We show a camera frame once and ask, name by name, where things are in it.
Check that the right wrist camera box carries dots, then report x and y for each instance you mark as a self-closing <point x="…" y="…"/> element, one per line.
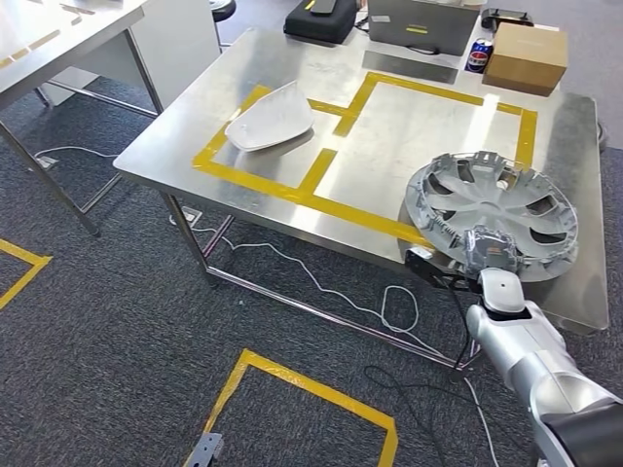
<point x="433" y="265"/>

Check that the black round stool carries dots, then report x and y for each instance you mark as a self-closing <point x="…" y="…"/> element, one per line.
<point x="223" y="10"/>

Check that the dark phone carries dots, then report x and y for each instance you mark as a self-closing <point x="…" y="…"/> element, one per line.
<point x="323" y="6"/>

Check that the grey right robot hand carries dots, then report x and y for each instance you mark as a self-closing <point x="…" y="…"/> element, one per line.
<point x="489" y="251"/>

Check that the yellow tape on table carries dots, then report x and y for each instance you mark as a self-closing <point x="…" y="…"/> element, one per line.
<point x="41" y="42"/>

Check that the black left robot foot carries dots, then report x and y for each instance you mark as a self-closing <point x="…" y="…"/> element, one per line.
<point x="205" y="450"/>

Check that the black zip case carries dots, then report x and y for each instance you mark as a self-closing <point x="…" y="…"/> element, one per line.
<point x="319" y="26"/>

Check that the white cabinet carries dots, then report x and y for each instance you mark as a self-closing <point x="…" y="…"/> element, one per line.
<point x="175" y="45"/>

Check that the yellow tape on workbench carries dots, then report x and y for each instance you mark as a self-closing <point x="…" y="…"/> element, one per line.
<point x="292" y="193"/>

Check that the black game controller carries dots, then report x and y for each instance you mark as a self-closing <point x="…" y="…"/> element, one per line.
<point x="506" y="18"/>

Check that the steel workbench table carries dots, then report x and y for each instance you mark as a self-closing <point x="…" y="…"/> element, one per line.
<point x="399" y="129"/>

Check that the grey laptop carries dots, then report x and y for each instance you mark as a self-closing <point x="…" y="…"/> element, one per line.
<point x="424" y="26"/>

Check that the blue cola can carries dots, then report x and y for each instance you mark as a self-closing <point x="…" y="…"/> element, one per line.
<point x="479" y="57"/>

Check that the brown cardboard box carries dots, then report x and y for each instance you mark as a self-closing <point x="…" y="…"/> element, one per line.
<point x="525" y="58"/>

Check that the white mirror cover part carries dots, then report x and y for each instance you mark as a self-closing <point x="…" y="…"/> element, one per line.
<point x="270" y="119"/>

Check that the silver plastic hubcap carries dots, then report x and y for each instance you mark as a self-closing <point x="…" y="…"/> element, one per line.
<point x="486" y="200"/>

